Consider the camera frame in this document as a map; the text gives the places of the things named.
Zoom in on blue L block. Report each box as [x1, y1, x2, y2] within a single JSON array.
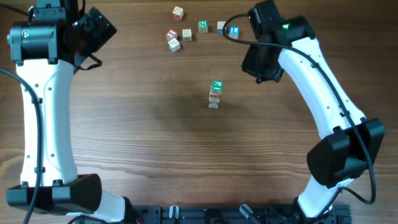
[[229, 26, 239, 39]]

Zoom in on green Z block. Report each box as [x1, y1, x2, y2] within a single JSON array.
[[210, 93, 221, 100], [210, 80, 223, 95]]

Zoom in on green N block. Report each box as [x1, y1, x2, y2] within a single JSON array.
[[198, 20, 208, 34]]

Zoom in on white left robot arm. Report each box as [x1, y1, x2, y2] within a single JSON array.
[[6, 0, 141, 223]]

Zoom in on white plain block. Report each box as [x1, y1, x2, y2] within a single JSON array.
[[182, 29, 192, 41]]

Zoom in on red I block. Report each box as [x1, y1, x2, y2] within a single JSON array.
[[165, 29, 178, 41]]

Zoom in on white blue-sided block left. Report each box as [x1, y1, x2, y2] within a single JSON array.
[[168, 38, 181, 52]]

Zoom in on red-sided block top left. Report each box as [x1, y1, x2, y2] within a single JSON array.
[[172, 6, 184, 21]]

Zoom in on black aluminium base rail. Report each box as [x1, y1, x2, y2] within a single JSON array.
[[74, 203, 352, 224]]

